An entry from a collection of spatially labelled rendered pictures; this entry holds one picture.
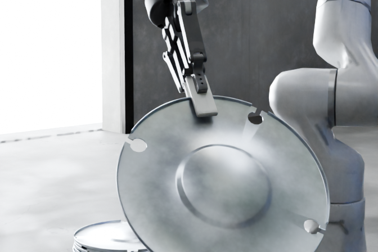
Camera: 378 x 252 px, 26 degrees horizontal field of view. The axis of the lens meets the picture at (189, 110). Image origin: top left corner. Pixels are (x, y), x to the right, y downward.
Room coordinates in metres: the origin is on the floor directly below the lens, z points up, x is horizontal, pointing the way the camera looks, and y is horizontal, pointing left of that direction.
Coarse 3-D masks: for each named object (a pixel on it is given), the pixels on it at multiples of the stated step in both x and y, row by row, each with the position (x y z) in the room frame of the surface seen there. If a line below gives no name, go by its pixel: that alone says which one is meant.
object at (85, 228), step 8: (96, 224) 2.22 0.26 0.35; (104, 224) 2.22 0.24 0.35; (112, 224) 2.22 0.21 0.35; (120, 224) 2.22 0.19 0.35; (128, 224) 2.22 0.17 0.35; (80, 232) 2.14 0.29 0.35; (88, 232) 2.14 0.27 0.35; (96, 232) 2.14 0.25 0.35; (104, 232) 2.14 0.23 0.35; (112, 232) 2.12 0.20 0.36; (120, 232) 2.12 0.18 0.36; (128, 232) 2.12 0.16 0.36; (80, 240) 2.07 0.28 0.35; (88, 240) 2.07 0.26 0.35; (96, 240) 2.07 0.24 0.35; (104, 240) 2.07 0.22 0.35; (112, 240) 2.06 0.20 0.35; (120, 240) 2.05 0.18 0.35; (128, 240) 2.05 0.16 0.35; (136, 240) 2.05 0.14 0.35; (96, 248) 1.99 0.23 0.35; (104, 248) 2.00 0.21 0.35; (112, 248) 2.00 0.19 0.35; (120, 248) 2.00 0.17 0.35; (128, 248) 2.00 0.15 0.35; (136, 248) 2.00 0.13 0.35; (144, 248) 2.00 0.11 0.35
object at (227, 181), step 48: (192, 144) 1.10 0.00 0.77; (240, 144) 1.11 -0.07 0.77; (288, 144) 1.13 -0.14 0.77; (144, 192) 1.03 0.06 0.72; (192, 192) 1.04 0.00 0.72; (240, 192) 1.05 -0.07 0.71; (288, 192) 1.08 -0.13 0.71; (144, 240) 0.98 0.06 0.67; (192, 240) 1.00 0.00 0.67; (240, 240) 1.01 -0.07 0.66; (288, 240) 1.02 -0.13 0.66
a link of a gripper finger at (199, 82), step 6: (198, 54) 1.16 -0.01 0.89; (198, 60) 1.15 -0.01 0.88; (192, 66) 1.16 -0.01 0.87; (198, 66) 1.16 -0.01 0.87; (192, 72) 1.16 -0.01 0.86; (198, 72) 1.16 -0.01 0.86; (192, 78) 1.16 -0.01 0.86; (198, 78) 1.15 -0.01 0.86; (204, 78) 1.15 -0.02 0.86; (198, 84) 1.14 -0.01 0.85; (204, 84) 1.14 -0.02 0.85; (198, 90) 1.14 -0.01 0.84; (204, 90) 1.14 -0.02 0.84
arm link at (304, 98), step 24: (288, 72) 1.56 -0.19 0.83; (312, 72) 1.54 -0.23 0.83; (336, 72) 1.53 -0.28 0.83; (288, 96) 1.52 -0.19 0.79; (312, 96) 1.51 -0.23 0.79; (288, 120) 1.53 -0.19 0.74; (312, 120) 1.51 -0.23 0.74; (312, 144) 1.51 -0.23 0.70; (336, 144) 1.53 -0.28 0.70; (336, 168) 1.50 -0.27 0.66; (360, 168) 1.51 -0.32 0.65; (336, 192) 1.50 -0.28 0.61; (360, 192) 1.51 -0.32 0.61
